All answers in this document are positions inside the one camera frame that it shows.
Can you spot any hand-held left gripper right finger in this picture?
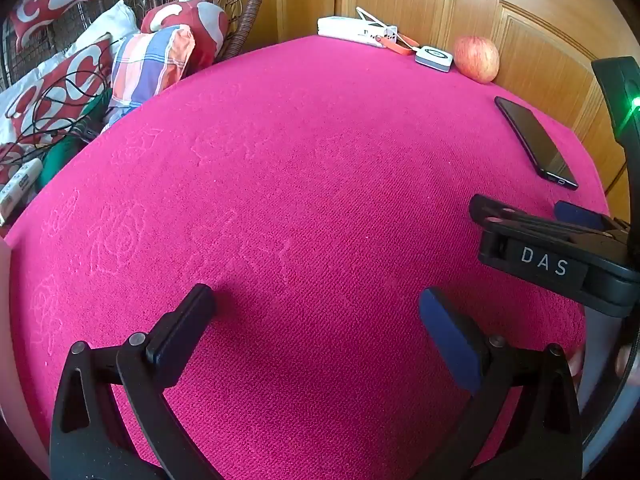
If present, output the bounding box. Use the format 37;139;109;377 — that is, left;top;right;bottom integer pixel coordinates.
419;287;585;480

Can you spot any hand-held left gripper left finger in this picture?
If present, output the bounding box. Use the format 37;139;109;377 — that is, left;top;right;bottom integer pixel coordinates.
49;283;218;480

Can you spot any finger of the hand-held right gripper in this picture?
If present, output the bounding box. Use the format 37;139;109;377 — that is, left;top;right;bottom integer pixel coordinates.
554;201;613;233
469;194;639;318

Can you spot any black smartphone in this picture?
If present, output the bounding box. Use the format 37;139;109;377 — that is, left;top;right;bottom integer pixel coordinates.
495;96;580;191

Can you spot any red apple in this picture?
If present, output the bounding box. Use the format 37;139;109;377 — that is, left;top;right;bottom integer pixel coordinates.
453;35;501;85

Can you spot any pink embossed table cloth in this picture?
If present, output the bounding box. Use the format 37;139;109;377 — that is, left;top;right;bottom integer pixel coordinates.
7;35;611;480

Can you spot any small white grey square device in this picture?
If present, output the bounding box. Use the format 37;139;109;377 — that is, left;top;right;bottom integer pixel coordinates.
415;45;454;74

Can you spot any green cloth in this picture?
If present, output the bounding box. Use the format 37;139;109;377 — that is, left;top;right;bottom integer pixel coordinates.
37;87;113;186

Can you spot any white power strip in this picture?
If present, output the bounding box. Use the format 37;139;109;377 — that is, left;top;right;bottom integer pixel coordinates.
0;157;43;221

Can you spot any plaid colourful cloth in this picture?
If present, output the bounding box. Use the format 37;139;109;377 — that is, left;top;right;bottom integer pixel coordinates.
102;25;196;128

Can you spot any flat red white patterned cushion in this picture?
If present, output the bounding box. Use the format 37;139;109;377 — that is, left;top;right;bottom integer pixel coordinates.
0;34;115;161

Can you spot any white flat device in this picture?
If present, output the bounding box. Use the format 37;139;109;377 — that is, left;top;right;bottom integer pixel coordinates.
317;6;399;49

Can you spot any round red white cushion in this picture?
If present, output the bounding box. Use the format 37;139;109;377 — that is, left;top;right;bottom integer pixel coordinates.
141;0;229;68

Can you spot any white pillow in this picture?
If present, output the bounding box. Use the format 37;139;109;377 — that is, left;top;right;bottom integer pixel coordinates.
0;0;140;126

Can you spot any small red white cushion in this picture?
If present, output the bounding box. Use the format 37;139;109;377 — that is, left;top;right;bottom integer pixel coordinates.
10;0;96;51

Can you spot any black cable bundle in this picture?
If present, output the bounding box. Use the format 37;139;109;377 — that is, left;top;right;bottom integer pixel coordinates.
5;50;111;161

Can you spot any orange handled tool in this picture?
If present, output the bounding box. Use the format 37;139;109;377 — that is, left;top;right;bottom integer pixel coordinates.
382;34;418;56

